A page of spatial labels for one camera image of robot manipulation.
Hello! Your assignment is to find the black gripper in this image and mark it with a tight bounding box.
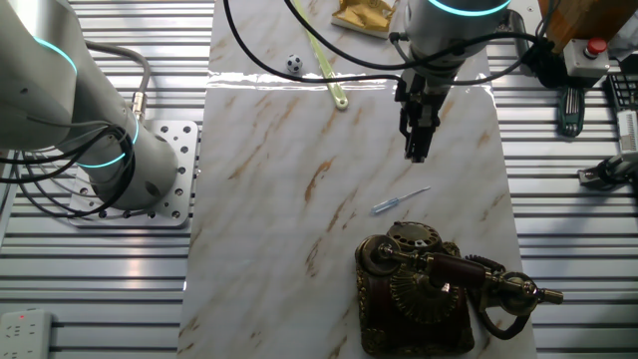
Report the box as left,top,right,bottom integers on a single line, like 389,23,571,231
397,69,453,165

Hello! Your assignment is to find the small blue-handled screwdriver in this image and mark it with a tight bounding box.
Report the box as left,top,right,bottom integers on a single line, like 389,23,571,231
371,186,432,215

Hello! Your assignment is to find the brass and red phone handset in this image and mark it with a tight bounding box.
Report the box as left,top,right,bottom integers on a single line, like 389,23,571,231
359,234,564,316

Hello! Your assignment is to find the antique brass rotary phone base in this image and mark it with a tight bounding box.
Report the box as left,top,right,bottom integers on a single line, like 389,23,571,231
354,220,476,356

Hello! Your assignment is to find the yellow-green fly swatter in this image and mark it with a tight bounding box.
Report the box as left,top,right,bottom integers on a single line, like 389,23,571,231
291,0,349,111

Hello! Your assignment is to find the gold tissue pack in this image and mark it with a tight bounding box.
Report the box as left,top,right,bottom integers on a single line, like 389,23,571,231
331,0,400,40

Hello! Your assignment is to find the green hex key set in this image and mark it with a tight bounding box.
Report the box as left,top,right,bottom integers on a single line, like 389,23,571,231
557,85,587,139

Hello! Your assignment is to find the white marble pattern mat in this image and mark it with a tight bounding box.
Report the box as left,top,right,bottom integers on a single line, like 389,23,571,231
176,0,539,359

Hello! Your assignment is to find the grey box red stop button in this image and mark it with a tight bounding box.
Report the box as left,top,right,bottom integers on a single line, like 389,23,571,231
563,37,610,80

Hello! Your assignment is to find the brown wooden box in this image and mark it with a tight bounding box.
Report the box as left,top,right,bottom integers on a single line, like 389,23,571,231
537,0,638,54

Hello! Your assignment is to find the black keyboard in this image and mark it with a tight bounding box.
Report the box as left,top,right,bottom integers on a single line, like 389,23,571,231
605,73,638,114

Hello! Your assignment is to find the white plastic bag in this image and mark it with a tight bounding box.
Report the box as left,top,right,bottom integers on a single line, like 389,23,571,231
608,22,638,61

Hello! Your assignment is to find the white power strip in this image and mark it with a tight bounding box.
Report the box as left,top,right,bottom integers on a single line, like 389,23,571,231
0,308,54,359

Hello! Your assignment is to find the thin grey cable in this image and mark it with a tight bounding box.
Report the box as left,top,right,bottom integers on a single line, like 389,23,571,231
390,31,527,87

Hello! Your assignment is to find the black coiled phone cord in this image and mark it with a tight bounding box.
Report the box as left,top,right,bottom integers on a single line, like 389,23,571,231
466,253,532,341

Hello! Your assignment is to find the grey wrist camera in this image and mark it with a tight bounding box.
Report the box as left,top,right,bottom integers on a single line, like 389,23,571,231
502,8,532,76

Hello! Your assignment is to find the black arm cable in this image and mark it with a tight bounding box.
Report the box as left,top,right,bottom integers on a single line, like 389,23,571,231
222,0,565,90

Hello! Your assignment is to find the small silver camera on mount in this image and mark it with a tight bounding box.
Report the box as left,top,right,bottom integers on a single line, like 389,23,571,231
577,152,638,191

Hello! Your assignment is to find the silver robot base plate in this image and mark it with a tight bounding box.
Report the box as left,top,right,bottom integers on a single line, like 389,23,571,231
67,119,199,229

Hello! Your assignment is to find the thick grey robot cable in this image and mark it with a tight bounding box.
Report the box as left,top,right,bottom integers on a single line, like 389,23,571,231
84,40,152,124

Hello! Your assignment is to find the thin cable bundle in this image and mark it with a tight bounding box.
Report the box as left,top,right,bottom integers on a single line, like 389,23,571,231
0,124,137,219

